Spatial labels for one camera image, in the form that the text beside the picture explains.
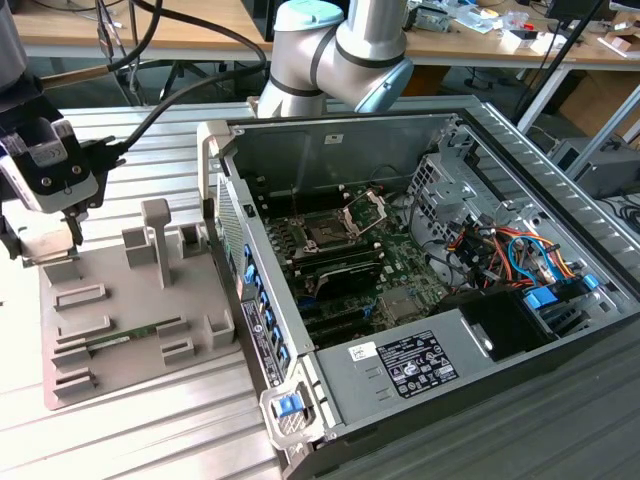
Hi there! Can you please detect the black graphics card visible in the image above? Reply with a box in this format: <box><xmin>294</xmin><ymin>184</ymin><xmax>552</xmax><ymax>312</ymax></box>
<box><xmin>309</xmin><ymin>259</ymin><xmax>385</xmax><ymax>303</ymax></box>

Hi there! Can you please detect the grey metal drive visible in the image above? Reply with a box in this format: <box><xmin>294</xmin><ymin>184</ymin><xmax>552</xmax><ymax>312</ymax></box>
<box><xmin>413</xmin><ymin>10</ymin><xmax>452</xmax><ymax>35</ymax></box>

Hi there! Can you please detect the green motherboard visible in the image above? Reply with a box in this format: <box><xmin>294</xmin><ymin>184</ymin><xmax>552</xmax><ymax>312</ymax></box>
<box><xmin>252</xmin><ymin>182</ymin><xmax>454</xmax><ymax>351</ymax></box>

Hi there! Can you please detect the small white box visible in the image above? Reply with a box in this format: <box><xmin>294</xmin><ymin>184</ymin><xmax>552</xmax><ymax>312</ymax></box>
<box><xmin>501</xmin><ymin>28</ymin><xmax>569</xmax><ymax>55</ymax></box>

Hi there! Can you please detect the silver metal drive cage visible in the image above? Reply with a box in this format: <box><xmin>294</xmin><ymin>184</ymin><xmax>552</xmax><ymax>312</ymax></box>
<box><xmin>405</xmin><ymin>124</ymin><xmax>506</xmax><ymax>246</ymax></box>

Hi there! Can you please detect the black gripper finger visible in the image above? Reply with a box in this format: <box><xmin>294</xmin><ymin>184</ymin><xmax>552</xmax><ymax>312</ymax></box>
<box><xmin>64</xmin><ymin>169</ymin><xmax>107</xmax><ymax>247</ymax></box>
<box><xmin>0</xmin><ymin>199</ymin><xmax>24</xmax><ymax>261</ymax></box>

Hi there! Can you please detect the small cardboard piece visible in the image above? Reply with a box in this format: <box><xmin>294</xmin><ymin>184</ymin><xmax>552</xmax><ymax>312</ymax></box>
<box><xmin>596</xmin><ymin>33</ymin><xmax>635</xmax><ymax>57</ymax></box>

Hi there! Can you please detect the grey chipset heatsink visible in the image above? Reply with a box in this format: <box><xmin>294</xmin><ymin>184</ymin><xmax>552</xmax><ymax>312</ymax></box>
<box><xmin>379</xmin><ymin>285</ymin><xmax>429</xmax><ymax>324</ymax></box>

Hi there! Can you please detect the grey desktop computer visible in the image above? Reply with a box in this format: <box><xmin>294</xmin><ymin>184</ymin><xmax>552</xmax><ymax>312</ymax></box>
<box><xmin>547</xmin><ymin>137</ymin><xmax>640</xmax><ymax>200</ymax></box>

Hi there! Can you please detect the green RAM stick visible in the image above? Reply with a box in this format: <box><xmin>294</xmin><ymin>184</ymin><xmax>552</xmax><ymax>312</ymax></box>
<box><xmin>83</xmin><ymin>318</ymin><xmax>185</xmax><ymax>350</ymax></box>

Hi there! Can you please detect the open grey PC case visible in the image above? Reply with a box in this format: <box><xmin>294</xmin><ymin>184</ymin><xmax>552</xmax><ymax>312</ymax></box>
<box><xmin>196</xmin><ymin>94</ymin><xmax>640</xmax><ymax>480</ymax></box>

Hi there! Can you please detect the black cable tangle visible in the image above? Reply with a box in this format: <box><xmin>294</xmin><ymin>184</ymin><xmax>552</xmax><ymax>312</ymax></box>
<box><xmin>617</xmin><ymin>192</ymin><xmax>640</xmax><ymax>239</ymax></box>

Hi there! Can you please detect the blue wire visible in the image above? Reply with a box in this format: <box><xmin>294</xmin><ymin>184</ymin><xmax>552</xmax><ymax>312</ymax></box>
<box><xmin>507</xmin><ymin>234</ymin><xmax>559</xmax><ymax>286</ymax></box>

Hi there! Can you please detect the CPU socket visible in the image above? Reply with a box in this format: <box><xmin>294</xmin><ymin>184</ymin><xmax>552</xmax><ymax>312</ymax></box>
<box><xmin>298</xmin><ymin>212</ymin><xmax>362</xmax><ymax>255</ymax></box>

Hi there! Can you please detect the aluminium profile beam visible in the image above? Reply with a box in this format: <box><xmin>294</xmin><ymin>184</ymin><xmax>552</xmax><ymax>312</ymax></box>
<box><xmin>567</xmin><ymin>82</ymin><xmax>640</xmax><ymax>181</ymax></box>

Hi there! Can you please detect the silver CPU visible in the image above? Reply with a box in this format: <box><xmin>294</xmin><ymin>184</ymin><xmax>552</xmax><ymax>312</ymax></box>
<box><xmin>18</xmin><ymin>227</ymin><xmax>80</xmax><ymax>266</ymax></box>

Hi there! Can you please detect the thick black camera cable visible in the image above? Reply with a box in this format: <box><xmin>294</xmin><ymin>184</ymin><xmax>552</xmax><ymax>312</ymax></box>
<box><xmin>82</xmin><ymin>0</ymin><xmax>267</xmax><ymax>174</ymax></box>

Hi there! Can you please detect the black office chair base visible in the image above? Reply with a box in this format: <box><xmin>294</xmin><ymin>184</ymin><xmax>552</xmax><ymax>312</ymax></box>
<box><xmin>114</xmin><ymin>59</ymin><xmax>226</xmax><ymax>106</ymax></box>

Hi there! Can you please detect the grey plastic parts rack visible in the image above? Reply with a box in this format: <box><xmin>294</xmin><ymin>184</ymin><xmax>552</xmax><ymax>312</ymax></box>
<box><xmin>38</xmin><ymin>198</ymin><xmax>247</xmax><ymax>412</ymax></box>

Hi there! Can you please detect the brown cardboard box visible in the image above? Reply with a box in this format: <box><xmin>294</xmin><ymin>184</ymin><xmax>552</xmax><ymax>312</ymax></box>
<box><xmin>554</xmin><ymin>69</ymin><xmax>640</xmax><ymax>144</ymax></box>

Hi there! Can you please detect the orange flat wire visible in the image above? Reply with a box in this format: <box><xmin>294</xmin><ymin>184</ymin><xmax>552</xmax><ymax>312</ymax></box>
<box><xmin>542</xmin><ymin>244</ymin><xmax>579</xmax><ymax>281</ymax></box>

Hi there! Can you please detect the metal socket cover frame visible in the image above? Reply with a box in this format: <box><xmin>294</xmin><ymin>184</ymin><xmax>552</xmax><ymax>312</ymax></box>
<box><xmin>338</xmin><ymin>187</ymin><xmax>390</xmax><ymax>240</ymax></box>

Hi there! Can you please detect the red yellow wire bundle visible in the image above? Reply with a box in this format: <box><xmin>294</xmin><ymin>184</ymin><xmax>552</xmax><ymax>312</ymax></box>
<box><xmin>446</xmin><ymin>224</ymin><xmax>516</xmax><ymax>291</ymax></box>

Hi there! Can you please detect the long wooden desk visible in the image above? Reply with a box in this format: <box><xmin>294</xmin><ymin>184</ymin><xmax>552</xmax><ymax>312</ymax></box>
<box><xmin>12</xmin><ymin>0</ymin><xmax>640</xmax><ymax>69</ymax></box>

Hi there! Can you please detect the black RAM stick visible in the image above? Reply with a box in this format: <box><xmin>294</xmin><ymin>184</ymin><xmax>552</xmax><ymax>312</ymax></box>
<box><xmin>289</xmin><ymin>238</ymin><xmax>377</xmax><ymax>264</ymax></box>
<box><xmin>294</xmin><ymin>249</ymin><xmax>384</xmax><ymax>276</ymax></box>

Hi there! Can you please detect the grey power supply unit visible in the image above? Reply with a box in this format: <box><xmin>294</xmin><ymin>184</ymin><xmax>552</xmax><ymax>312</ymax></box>
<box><xmin>312</xmin><ymin>307</ymin><xmax>496</xmax><ymax>436</ymax></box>

